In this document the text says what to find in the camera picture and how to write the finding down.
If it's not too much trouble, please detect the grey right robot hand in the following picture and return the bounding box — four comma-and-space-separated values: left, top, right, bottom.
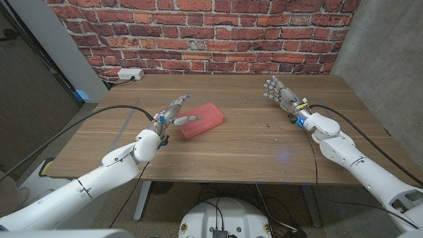
263, 75, 313, 123

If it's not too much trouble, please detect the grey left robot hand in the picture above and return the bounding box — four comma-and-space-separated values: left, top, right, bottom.
147, 94, 204, 141

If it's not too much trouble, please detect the translucent pink plastic pencil case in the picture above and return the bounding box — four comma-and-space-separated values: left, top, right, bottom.
174, 101, 225, 139

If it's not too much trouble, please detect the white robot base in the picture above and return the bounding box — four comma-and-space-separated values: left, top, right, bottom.
178, 197, 274, 238

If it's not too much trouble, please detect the white power strip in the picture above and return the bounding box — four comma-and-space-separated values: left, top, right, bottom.
117, 67, 145, 81

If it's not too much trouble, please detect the grey metal table leg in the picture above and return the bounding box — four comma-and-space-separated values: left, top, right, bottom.
301, 184, 323, 228
134, 180, 153, 221

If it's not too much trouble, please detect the red brick print backdrop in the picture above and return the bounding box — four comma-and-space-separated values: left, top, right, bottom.
44, 0, 361, 82

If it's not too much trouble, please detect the white robot torso edge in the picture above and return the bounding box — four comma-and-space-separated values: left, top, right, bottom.
0, 229, 133, 238

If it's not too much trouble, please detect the beige trouser leg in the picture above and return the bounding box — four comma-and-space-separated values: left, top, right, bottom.
0, 170, 30, 216

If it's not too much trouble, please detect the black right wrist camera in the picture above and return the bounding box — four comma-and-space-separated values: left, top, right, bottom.
287, 113, 305, 129

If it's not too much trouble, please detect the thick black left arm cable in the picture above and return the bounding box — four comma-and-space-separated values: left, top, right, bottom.
0, 104, 155, 182

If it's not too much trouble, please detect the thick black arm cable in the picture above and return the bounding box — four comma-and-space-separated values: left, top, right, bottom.
0, 104, 155, 182
309, 104, 423, 188

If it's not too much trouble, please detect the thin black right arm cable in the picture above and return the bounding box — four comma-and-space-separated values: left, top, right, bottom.
299, 125, 420, 229

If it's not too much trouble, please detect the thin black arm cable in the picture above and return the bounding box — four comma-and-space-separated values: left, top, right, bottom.
108, 161, 151, 229
299, 125, 420, 229

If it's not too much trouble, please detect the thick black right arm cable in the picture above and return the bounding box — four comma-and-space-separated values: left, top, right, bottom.
309, 104, 423, 188

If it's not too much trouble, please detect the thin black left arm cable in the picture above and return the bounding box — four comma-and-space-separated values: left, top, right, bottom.
108, 161, 151, 229

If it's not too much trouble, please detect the white floor cable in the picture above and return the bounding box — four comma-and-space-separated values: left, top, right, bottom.
256, 183, 298, 232

